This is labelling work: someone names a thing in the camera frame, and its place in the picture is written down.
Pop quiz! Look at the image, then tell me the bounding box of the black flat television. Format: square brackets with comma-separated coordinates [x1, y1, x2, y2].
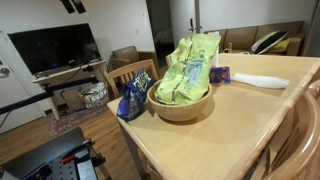
[7, 22, 102, 76]

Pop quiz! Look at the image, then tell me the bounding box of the red handled tool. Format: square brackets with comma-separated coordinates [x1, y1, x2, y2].
[59, 139, 96, 165]

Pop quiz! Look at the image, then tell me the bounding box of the white TV stand table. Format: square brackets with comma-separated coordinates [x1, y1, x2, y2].
[32, 59, 108, 121]

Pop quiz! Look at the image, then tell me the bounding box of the brown sofa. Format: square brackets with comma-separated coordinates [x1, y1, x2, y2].
[203, 20, 306, 57]

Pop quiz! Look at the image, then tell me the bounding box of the black yellow striped pillow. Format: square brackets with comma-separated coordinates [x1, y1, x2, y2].
[250, 30, 289, 55]

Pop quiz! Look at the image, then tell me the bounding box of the brown armchair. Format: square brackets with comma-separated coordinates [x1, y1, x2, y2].
[110, 45, 159, 71]

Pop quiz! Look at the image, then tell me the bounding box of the white door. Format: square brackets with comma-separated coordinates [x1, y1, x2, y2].
[0, 31, 46, 134]

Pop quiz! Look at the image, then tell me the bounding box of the black pegboard cart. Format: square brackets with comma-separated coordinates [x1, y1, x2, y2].
[0, 126, 113, 180]

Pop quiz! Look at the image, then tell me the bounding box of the wooden bowl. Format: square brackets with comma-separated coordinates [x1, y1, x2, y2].
[146, 79, 214, 123]

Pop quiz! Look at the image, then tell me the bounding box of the green popcorn bag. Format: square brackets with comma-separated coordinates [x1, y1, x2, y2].
[154, 33, 222, 107]

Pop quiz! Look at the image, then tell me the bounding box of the blue potato chips bag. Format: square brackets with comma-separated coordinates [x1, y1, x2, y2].
[116, 68, 156, 122]

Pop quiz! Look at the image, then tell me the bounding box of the wicker basket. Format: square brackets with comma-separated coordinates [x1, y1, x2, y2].
[78, 81, 110, 110]

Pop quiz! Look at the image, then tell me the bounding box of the patterned rug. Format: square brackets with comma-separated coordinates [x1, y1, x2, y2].
[46, 104, 111, 139]

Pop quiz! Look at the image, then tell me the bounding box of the black metal stand frame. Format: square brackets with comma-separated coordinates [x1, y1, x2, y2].
[0, 75, 100, 116]

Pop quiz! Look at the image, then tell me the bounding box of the cardboard box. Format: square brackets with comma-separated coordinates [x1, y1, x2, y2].
[60, 88, 86, 113]

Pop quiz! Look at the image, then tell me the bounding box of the white upright box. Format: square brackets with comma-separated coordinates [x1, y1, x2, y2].
[208, 30, 220, 68]

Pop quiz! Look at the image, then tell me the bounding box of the small blue orange packet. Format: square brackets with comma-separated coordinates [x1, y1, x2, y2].
[209, 66, 232, 85]

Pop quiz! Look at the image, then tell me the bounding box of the wooden chair backrest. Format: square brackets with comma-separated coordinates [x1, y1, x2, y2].
[165, 53, 174, 68]

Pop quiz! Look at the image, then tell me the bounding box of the wooden slat-back chair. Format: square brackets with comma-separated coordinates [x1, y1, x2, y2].
[105, 58, 159, 99]

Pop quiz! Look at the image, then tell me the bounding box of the white plastic wrapper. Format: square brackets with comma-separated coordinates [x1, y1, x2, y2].
[230, 72, 290, 90]

